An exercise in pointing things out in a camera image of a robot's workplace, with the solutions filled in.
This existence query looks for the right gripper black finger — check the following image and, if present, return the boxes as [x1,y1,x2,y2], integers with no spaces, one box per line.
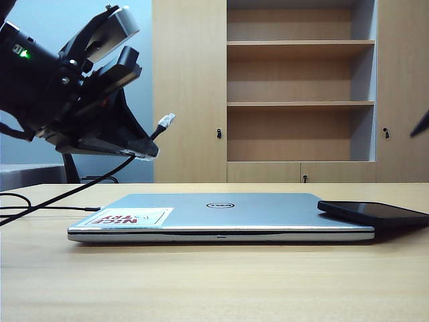
[410,109,429,138]

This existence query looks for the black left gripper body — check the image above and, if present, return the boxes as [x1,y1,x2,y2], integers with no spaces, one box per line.
[33,46,141,154]

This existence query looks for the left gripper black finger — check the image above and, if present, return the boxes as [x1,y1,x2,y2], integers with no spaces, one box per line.
[86,91,158,148]
[55,140,158,161]

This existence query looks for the black charging cable silver plug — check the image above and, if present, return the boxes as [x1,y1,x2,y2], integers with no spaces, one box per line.
[0,113,176,227]

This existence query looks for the black smartphone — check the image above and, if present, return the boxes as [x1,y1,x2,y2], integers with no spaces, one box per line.
[316,200,429,229]

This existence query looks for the black office chair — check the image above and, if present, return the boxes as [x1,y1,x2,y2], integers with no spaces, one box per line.
[62,153,119,184]

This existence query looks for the light wooden shelf cabinet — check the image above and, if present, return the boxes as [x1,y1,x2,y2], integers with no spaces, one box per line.
[151,0,429,184]

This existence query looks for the white nice try sticker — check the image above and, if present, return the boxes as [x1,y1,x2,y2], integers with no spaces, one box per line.
[82,207,174,227]

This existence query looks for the grey desk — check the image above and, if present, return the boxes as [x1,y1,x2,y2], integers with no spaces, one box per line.
[0,163,66,192]

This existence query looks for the silver Dell laptop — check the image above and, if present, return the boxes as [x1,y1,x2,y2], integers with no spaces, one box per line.
[66,193,375,243]

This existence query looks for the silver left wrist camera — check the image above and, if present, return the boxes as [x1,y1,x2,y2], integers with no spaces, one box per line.
[62,3,140,64]

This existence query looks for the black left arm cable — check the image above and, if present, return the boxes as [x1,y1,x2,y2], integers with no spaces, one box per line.
[0,121,34,142]

